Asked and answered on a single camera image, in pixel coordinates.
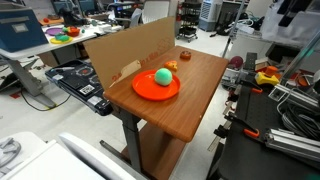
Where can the pizza slice plush toy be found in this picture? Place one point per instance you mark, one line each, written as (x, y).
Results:
(171, 65)

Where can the brown round plush toy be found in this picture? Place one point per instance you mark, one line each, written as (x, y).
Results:
(185, 55)

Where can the yellow plate with green toy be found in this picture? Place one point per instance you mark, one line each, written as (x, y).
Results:
(61, 39)

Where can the green foam ball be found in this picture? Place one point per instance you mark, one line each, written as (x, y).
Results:
(163, 77)

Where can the orange plastic plate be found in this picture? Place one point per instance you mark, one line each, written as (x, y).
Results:
(144, 85)

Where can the wooden desk with metal legs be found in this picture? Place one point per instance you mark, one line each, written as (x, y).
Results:
(156, 132)

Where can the cardboard backdrop panel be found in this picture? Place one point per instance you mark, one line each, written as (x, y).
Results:
(109, 54)

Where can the maroon ball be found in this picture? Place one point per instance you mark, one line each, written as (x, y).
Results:
(236, 62)

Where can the black equipment case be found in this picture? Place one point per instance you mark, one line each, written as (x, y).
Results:
(79, 79)

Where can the black rolling cart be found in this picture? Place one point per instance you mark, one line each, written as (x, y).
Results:
(188, 16)

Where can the white air cooler unit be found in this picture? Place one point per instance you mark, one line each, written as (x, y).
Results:
(209, 14)

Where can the red bowl with toys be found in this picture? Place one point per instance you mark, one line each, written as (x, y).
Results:
(71, 31)

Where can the yellow orange clamp tool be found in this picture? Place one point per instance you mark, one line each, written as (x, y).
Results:
(267, 77)

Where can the white side table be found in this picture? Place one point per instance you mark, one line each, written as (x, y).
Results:
(28, 81)

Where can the purple plate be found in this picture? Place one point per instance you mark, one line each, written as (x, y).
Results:
(53, 31)

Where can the blue storage box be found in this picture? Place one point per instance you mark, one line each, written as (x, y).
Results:
(19, 29)

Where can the aluminium extrusion rail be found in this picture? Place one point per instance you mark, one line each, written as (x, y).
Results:
(293, 144)

